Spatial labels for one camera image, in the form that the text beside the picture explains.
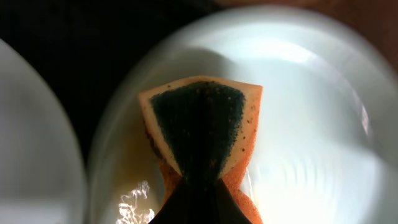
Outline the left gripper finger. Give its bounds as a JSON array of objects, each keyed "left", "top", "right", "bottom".
[{"left": 150, "top": 179, "right": 251, "bottom": 224}]

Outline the green and yellow sponge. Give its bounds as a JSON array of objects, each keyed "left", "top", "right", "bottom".
[{"left": 139, "top": 76, "right": 262, "bottom": 223}]

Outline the pale green plate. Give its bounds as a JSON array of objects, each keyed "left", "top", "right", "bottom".
[{"left": 88, "top": 6, "right": 397, "bottom": 223}]

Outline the light blue plate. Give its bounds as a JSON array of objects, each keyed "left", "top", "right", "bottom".
[{"left": 1, "top": 42, "right": 86, "bottom": 224}]

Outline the black round tray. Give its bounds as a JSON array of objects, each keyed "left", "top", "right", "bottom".
[{"left": 1, "top": 0, "right": 221, "bottom": 158}]

